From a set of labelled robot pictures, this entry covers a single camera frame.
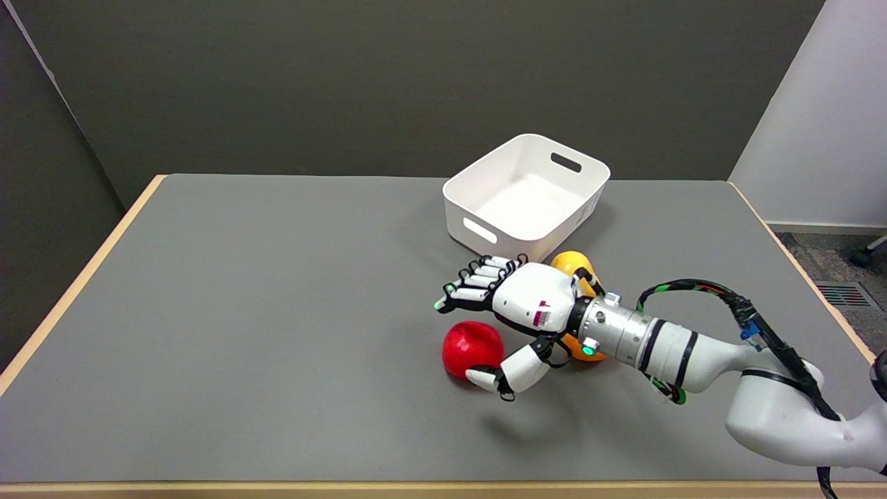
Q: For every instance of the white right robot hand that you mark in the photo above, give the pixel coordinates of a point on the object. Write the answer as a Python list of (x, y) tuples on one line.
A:
[(527, 305)]

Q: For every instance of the red apple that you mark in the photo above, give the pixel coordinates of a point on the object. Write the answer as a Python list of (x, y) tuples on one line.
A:
[(468, 348)]

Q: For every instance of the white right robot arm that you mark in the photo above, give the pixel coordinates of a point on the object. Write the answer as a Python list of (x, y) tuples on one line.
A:
[(700, 353)]

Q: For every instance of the yellow pear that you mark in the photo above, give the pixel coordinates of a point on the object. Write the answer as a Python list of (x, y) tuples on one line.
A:
[(575, 263)]

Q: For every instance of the orange fruit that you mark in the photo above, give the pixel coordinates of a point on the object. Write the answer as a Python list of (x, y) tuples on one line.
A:
[(578, 352)]

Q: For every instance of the white plastic bin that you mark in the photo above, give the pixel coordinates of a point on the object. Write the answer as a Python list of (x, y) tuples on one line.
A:
[(527, 201)]

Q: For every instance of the floor vent grille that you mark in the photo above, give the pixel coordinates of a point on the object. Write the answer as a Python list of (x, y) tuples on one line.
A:
[(842, 294)]

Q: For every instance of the chair caster leg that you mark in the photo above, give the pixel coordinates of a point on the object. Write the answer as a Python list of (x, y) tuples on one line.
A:
[(867, 253)]

